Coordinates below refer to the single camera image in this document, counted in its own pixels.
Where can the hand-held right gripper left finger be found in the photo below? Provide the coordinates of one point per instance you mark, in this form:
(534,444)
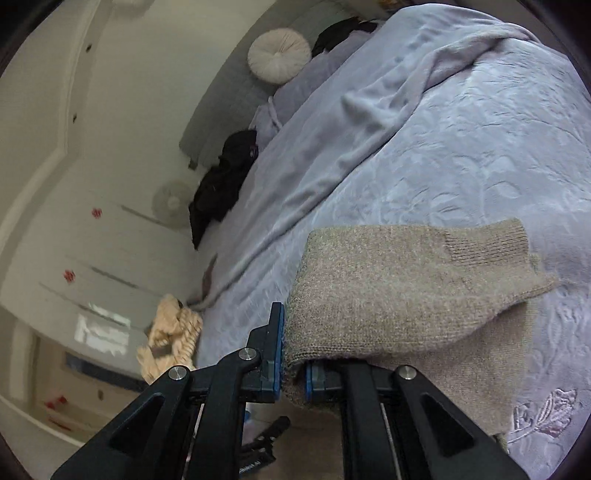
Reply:
(280,350)

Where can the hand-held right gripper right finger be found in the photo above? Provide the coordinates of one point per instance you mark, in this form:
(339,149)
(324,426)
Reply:
(309,383)

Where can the beige sweater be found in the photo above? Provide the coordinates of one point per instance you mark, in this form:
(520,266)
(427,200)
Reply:
(392,286)

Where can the cream striped garment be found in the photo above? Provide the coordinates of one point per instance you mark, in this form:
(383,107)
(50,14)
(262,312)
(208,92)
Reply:
(168,337)

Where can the black clothing pile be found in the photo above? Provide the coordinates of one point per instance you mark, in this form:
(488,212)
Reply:
(221,184)
(339,32)

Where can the white electric fan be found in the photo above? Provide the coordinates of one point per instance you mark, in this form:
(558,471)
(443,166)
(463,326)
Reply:
(173,203)

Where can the white wardrobe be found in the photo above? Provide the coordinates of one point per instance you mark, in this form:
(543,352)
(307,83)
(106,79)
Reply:
(115,258)

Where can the grey fleece blanket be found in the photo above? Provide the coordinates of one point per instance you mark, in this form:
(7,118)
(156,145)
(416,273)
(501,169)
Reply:
(351,120)

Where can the lavender embossed bedspread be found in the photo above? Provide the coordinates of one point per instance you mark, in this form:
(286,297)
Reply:
(461,161)

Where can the grey padded headboard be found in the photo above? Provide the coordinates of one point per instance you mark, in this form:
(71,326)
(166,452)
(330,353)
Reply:
(221,92)

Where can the round white cushion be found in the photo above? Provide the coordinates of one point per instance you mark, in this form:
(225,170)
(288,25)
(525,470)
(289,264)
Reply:
(279,55)

